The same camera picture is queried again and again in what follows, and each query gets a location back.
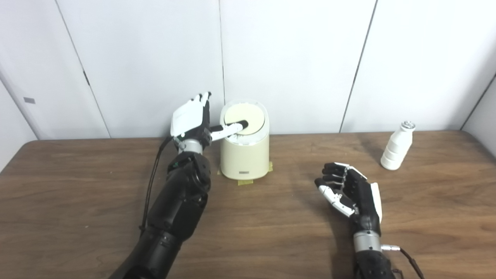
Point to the small grey wall label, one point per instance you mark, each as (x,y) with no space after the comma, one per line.
(29,100)

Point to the cream-colored bin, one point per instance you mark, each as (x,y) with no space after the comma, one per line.
(244,159)

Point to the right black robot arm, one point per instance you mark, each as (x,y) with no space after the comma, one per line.
(366,242)

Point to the round cream bin lid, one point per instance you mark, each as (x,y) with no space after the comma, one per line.
(248,112)

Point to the small white plastic bottle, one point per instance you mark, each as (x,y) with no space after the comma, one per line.
(395,151)

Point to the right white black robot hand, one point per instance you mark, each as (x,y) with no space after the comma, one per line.
(364,205)

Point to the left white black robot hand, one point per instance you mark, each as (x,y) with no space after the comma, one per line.
(188,118)

